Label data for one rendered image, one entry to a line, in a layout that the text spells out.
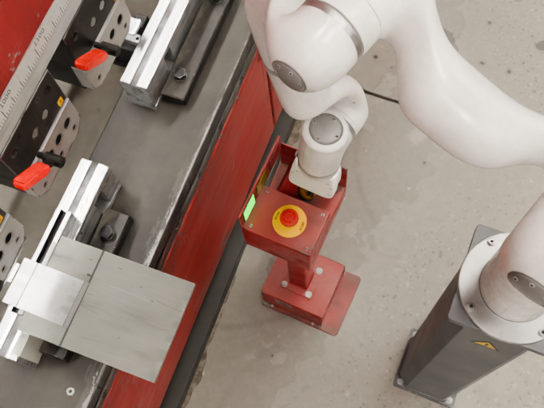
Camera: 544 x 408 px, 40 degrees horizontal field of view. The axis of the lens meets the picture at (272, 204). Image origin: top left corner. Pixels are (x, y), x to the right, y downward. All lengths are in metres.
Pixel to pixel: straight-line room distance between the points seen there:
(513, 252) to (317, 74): 0.31
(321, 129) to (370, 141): 1.18
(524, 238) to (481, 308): 0.39
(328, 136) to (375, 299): 1.08
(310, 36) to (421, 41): 0.14
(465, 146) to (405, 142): 1.57
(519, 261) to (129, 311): 0.69
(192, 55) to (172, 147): 0.20
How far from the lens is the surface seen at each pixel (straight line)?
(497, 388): 2.32
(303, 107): 1.21
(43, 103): 1.14
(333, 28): 0.91
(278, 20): 0.94
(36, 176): 1.10
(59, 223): 1.41
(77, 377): 1.45
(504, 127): 0.92
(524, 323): 1.30
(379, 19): 0.94
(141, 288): 1.32
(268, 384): 2.27
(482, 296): 1.30
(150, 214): 1.49
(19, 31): 1.05
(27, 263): 1.39
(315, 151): 1.31
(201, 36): 1.62
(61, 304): 1.35
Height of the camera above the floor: 2.25
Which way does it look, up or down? 70 degrees down
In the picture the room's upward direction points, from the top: 10 degrees counter-clockwise
